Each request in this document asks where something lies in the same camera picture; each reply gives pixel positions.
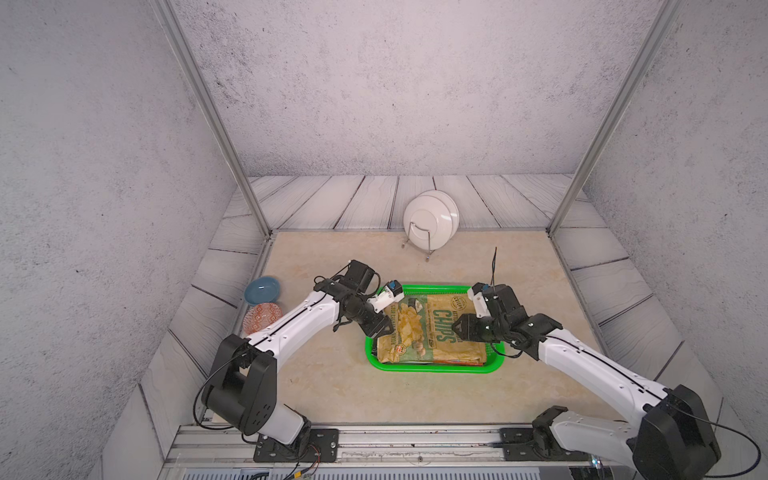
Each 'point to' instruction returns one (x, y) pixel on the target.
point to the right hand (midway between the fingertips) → (459, 327)
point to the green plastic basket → (495, 351)
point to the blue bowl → (262, 289)
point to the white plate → (430, 219)
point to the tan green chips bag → (427, 335)
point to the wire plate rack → (430, 252)
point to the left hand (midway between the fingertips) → (389, 324)
